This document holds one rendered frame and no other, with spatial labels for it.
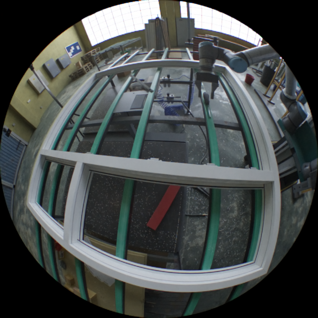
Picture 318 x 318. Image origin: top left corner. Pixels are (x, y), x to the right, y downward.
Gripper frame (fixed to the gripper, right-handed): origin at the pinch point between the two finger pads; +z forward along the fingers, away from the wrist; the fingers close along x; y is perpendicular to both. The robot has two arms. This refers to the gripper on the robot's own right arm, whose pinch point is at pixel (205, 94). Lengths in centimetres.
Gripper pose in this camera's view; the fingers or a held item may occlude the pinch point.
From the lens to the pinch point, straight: 71.3
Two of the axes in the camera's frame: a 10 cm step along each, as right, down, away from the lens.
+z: 0.3, 8.1, 5.8
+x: 9.9, 0.7, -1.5
